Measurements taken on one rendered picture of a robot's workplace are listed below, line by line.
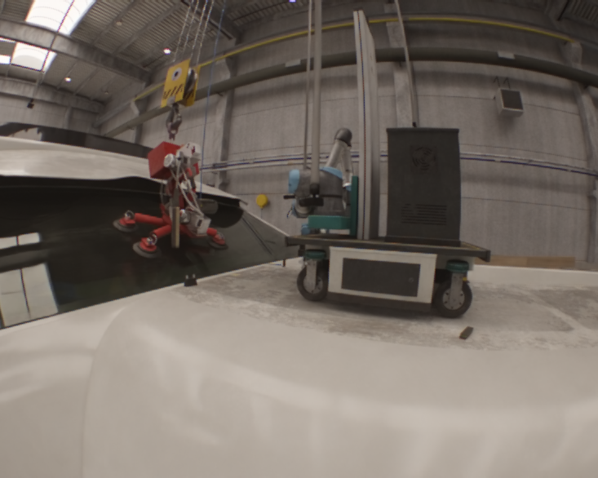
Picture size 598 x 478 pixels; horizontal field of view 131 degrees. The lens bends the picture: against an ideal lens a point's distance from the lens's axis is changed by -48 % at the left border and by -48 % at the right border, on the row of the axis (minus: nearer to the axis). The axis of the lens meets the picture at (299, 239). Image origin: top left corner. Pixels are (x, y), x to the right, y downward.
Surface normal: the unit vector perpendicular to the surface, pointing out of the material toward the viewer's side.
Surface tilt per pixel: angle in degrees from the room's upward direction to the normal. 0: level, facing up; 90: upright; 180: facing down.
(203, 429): 42
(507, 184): 90
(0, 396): 56
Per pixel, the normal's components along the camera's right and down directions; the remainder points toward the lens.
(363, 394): -0.11, -0.92
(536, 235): -0.40, 0.04
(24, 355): 0.73, -0.55
